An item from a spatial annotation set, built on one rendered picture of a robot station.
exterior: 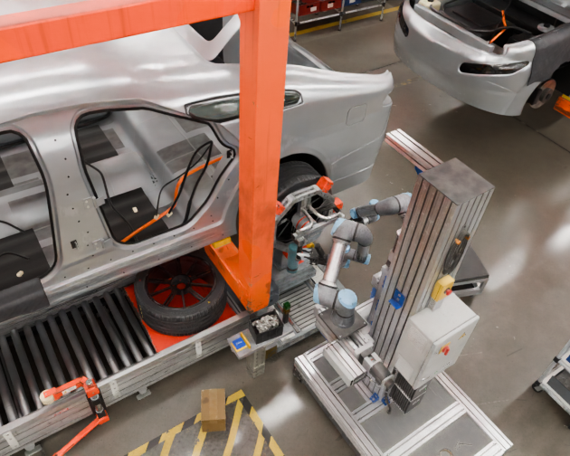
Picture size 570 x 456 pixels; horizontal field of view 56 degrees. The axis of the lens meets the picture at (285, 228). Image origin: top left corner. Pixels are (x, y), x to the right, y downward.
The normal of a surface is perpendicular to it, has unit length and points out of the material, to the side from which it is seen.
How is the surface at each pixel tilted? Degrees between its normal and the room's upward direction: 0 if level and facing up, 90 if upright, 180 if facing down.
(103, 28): 90
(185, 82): 31
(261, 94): 90
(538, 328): 0
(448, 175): 0
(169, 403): 0
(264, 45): 90
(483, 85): 90
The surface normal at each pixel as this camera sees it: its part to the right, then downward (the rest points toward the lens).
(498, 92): -0.20, 0.70
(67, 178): 0.54, 0.51
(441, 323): 0.07, -0.70
